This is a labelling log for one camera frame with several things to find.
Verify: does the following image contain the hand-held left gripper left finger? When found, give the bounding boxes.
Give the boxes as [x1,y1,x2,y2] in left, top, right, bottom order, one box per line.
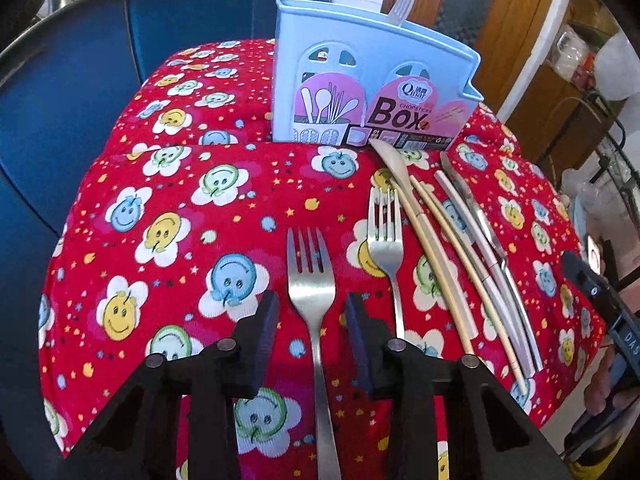
[55,290,281,480]

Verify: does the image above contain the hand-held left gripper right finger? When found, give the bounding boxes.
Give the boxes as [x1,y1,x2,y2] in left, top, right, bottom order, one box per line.
[346,291,572,480]

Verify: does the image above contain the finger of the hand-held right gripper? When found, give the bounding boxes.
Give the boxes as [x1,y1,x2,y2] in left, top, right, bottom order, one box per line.
[561,250,623,331]

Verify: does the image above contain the large steel fork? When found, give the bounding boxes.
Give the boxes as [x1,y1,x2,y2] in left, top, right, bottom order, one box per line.
[286,226,342,480]

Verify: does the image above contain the small steel fork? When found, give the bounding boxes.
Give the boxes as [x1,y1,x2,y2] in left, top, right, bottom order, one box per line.
[366,186,407,341]

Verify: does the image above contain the cream chopstick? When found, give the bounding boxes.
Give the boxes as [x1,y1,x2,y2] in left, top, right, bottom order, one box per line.
[409,175,476,357]
[422,182,529,395]

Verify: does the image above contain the steel table knife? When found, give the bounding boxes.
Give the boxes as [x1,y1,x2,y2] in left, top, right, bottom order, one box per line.
[439,151,545,372]

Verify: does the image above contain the light blue utensil holder box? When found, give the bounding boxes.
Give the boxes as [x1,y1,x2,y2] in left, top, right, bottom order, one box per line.
[272,0,483,153]

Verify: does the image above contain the person's right hand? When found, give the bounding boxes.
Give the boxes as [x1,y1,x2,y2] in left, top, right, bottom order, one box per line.
[584,345,615,415]

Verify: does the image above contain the red smiley flower cloth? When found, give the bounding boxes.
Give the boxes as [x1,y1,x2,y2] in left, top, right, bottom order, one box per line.
[37,37,608,480]

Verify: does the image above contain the black metal chair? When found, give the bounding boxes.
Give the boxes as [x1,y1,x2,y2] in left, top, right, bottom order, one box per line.
[542,92,640,201]

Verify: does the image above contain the wooden shelf unit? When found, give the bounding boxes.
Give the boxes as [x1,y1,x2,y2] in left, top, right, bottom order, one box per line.
[565,0,640,111]

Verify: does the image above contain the wooden door with glass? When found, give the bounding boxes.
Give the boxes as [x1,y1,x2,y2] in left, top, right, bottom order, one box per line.
[382,0,561,116]

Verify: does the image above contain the white plastic utensil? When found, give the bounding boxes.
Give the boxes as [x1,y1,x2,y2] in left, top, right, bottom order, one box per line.
[387,0,418,26]

